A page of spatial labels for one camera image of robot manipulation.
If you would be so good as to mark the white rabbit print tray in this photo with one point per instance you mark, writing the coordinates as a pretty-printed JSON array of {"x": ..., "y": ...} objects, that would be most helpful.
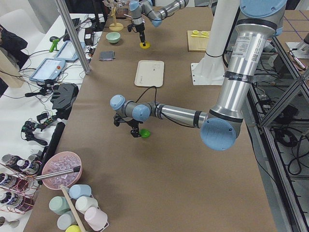
[{"x": 149, "y": 73}]

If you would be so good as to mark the pink bowl of ice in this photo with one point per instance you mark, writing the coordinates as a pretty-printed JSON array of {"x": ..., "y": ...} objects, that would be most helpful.
[{"x": 61, "y": 162}]

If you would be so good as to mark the black long bar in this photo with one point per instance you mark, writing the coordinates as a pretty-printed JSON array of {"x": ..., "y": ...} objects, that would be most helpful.
[{"x": 50, "y": 150}]

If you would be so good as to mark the yellow wooden stand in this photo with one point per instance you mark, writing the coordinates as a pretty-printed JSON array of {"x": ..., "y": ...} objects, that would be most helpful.
[{"x": 115, "y": 26}]

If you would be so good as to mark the green lime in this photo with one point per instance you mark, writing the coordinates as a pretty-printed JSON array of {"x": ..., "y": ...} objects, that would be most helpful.
[{"x": 144, "y": 133}]

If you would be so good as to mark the grey folded cloth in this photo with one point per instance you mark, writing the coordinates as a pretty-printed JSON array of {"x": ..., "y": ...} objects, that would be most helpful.
[{"x": 106, "y": 55}]

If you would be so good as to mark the yellow lemon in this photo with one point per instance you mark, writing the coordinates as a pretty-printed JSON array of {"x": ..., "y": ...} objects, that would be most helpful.
[{"x": 145, "y": 45}]

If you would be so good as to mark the aluminium frame post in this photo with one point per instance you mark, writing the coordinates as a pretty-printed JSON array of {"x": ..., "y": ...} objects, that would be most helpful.
[{"x": 65, "y": 15}]

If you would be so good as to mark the copper wire can rack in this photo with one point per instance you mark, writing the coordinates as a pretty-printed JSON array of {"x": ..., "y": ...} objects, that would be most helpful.
[{"x": 18, "y": 187}]

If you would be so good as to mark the lemon slice lower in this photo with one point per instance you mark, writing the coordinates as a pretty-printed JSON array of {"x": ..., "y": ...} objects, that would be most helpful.
[{"x": 204, "y": 33}]

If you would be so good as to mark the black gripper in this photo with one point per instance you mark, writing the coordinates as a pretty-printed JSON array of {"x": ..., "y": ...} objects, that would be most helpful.
[
  {"x": 139, "y": 28},
  {"x": 133, "y": 124}
]

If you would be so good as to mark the metal scoop handle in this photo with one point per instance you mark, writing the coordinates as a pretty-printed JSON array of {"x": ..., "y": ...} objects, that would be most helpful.
[{"x": 59, "y": 173}]

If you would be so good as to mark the blue teach pendant near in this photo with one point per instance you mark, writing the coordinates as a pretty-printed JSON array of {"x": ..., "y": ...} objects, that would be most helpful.
[{"x": 49, "y": 69}]

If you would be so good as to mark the yellow cup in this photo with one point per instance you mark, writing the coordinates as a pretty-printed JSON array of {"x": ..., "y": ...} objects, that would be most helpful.
[{"x": 73, "y": 228}]

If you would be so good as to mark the bamboo cutting board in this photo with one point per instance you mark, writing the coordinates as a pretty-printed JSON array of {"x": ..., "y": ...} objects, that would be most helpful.
[{"x": 197, "y": 44}]

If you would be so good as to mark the yellow plastic knife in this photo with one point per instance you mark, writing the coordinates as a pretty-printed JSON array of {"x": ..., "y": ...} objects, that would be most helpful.
[{"x": 199, "y": 36}]

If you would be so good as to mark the light blue cup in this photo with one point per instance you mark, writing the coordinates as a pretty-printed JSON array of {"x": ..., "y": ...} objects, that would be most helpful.
[{"x": 79, "y": 190}]

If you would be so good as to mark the pink cup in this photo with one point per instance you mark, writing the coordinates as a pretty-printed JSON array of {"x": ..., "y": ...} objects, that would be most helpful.
[{"x": 97, "y": 219}]

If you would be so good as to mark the blue teach pendant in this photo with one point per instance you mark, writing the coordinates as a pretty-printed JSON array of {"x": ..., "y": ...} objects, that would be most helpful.
[
  {"x": 67, "y": 52},
  {"x": 49, "y": 69}
]

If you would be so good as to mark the blue teach pendant far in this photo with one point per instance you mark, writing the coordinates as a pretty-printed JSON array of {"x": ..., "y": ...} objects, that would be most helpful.
[{"x": 67, "y": 52}]

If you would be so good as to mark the wooden cup rack pole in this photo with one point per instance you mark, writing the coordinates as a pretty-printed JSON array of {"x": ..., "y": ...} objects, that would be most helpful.
[{"x": 76, "y": 216}]

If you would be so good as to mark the mint green cup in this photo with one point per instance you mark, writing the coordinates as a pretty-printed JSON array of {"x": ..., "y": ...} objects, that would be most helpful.
[{"x": 59, "y": 205}]

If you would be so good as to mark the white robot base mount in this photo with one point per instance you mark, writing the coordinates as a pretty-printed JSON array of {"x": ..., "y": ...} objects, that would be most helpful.
[{"x": 210, "y": 70}]

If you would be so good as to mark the grey blue cup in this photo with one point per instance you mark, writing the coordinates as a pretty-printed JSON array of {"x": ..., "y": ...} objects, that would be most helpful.
[{"x": 65, "y": 220}]

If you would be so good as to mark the green handled tool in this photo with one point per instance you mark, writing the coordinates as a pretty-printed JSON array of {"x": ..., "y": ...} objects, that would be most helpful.
[{"x": 54, "y": 40}]

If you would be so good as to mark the mint green bowl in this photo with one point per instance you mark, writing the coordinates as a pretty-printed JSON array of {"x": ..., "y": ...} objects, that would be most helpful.
[{"x": 113, "y": 37}]

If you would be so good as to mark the white cup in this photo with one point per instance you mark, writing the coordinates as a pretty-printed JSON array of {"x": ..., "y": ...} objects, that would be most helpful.
[{"x": 83, "y": 203}]

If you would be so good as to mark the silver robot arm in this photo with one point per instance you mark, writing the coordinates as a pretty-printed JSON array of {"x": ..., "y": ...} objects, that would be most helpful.
[
  {"x": 239, "y": 32},
  {"x": 145, "y": 7}
]

